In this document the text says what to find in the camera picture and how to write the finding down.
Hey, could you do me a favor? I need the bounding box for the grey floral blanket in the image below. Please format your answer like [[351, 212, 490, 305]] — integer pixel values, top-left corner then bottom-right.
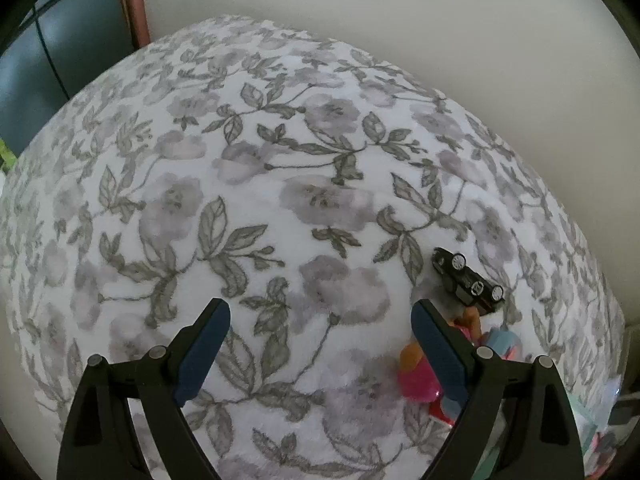
[[0, 16, 626, 480]]

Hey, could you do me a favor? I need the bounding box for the pink frame strip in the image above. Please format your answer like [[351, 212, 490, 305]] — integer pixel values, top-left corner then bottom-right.
[[116, 0, 151, 48]]

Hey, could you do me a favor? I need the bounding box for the black toy car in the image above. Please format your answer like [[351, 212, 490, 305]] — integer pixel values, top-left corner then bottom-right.
[[431, 246, 506, 315]]

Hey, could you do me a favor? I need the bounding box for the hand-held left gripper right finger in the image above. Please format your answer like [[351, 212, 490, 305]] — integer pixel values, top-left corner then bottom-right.
[[410, 298, 586, 480]]

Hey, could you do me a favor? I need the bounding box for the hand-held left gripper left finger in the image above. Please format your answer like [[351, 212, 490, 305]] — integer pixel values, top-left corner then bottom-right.
[[56, 298, 232, 480]]

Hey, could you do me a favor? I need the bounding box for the white tray with teal rim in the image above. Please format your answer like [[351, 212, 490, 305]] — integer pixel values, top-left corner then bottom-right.
[[480, 380, 626, 480]]

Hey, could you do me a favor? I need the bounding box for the dark grey cabinet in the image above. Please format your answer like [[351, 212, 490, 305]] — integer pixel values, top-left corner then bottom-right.
[[0, 0, 126, 161]]

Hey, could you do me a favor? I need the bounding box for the blue and coral block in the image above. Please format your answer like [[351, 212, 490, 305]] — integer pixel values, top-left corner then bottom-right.
[[429, 327, 522, 423]]

